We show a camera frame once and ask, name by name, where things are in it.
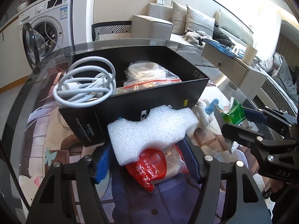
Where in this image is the beige side cabinet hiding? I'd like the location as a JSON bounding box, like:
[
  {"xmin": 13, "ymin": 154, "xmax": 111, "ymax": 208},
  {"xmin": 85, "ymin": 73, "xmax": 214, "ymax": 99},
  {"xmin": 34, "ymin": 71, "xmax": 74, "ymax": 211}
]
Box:
[{"xmin": 202, "ymin": 43, "xmax": 266, "ymax": 100}]

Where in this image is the adidas bag of laces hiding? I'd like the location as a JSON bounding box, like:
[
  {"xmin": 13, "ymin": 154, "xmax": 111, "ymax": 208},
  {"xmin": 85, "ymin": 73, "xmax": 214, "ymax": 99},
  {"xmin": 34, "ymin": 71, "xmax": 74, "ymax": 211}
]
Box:
[{"xmin": 124, "ymin": 61, "xmax": 181, "ymax": 91}]

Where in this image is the white cable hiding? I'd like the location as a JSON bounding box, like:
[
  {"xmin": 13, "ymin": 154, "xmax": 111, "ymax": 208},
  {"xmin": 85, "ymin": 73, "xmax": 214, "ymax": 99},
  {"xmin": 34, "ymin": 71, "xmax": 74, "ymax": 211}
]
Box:
[{"xmin": 52, "ymin": 56, "xmax": 117, "ymax": 109}]

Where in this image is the anime printed desk mat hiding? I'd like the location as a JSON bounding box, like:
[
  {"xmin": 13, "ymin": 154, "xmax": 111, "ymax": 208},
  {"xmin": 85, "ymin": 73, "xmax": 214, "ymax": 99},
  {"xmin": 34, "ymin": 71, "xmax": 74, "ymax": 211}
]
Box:
[{"xmin": 18, "ymin": 65, "xmax": 258, "ymax": 224}]

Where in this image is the white paper roll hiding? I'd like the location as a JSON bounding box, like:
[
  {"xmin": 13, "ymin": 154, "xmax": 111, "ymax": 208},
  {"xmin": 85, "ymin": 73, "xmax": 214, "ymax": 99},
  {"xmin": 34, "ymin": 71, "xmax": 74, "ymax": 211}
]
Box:
[{"xmin": 242, "ymin": 45, "xmax": 258, "ymax": 65}]

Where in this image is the green white medicine packet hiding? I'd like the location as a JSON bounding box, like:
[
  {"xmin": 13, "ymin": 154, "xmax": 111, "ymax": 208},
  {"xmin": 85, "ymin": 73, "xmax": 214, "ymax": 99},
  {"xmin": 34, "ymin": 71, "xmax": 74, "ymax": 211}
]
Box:
[{"xmin": 221, "ymin": 97, "xmax": 247, "ymax": 125}]

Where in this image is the white blue plush toy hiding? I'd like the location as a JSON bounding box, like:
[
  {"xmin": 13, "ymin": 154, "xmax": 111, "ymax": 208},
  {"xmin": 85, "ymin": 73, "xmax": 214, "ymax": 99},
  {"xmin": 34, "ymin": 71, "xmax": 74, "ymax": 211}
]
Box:
[{"xmin": 187, "ymin": 99, "xmax": 221, "ymax": 138}]

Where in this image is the black storage box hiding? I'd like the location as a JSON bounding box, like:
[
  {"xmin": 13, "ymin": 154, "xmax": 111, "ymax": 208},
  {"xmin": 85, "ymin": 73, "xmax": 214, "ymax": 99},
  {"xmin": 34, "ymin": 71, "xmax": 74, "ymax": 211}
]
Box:
[{"xmin": 59, "ymin": 46, "xmax": 209, "ymax": 147}]

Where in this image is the right beige cushion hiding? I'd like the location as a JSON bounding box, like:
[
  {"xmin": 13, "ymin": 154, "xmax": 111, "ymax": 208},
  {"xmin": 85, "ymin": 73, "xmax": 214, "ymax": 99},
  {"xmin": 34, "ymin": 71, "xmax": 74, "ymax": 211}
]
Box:
[{"xmin": 185, "ymin": 5, "xmax": 215, "ymax": 36}]

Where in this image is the red balloon packet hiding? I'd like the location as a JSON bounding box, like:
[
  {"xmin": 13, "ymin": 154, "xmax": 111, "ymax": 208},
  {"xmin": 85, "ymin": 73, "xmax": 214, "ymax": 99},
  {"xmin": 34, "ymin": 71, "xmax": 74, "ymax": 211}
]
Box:
[{"xmin": 126, "ymin": 144, "xmax": 188, "ymax": 193}]

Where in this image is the white washing machine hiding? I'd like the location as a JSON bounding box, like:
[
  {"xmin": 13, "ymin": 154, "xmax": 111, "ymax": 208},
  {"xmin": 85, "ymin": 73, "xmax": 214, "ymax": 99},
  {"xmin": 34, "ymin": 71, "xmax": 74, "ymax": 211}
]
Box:
[{"xmin": 18, "ymin": 0, "xmax": 73, "ymax": 70}]

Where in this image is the left beige cushion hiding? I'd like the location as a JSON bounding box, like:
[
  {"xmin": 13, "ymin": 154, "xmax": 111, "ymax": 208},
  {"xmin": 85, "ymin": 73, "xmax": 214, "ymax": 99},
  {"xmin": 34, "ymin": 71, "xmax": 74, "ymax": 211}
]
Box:
[{"xmin": 172, "ymin": 2, "xmax": 187, "ymax": 35}]

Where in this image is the white foam block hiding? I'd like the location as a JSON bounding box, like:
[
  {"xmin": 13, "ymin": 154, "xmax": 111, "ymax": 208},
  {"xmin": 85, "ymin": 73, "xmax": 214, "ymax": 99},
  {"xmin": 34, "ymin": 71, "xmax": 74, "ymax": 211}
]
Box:
[{"xmin": 107, "ymin": 105, "xmax": 199, "ymax": 166}]

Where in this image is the beige cushion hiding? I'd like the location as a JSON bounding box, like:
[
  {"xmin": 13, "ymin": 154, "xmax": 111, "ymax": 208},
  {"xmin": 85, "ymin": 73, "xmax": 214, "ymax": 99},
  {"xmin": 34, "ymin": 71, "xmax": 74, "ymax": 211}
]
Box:
[
  {"xmin": 172, "ymin": 2, "xmax": 187, "ymax": 35},
  {"xmin": 185, "ymin": 5, "xmax": 215, "ymax": 36}
]

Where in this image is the patterned black chair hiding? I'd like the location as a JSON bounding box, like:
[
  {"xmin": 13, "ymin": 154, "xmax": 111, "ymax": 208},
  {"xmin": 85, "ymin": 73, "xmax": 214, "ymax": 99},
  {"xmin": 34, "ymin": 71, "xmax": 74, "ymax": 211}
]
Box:
[{"xmin": 91, "ymin": 20, "xmax": 132, "ymax": 41}]

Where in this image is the beige sofa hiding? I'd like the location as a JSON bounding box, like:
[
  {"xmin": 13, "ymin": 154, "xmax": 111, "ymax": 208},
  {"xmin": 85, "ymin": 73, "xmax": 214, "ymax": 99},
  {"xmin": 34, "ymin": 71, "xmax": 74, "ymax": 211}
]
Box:
[{"xmin": 131, "ymin": 2, "xmax": 253, "ymax": 49}]

